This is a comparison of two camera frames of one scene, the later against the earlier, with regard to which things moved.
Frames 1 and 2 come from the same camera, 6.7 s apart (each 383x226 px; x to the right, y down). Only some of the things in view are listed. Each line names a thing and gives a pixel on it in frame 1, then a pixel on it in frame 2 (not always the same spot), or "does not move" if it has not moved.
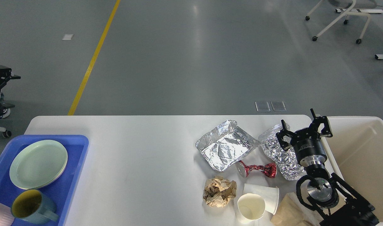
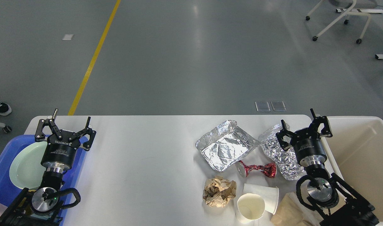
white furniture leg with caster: [6, 133] → [6, 129]
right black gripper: [307, 142] does not move
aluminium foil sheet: [287, 160] does not move
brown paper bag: [291, 212] does not move
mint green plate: [37, 164] does not move
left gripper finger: [0, 75] → [59, 152]
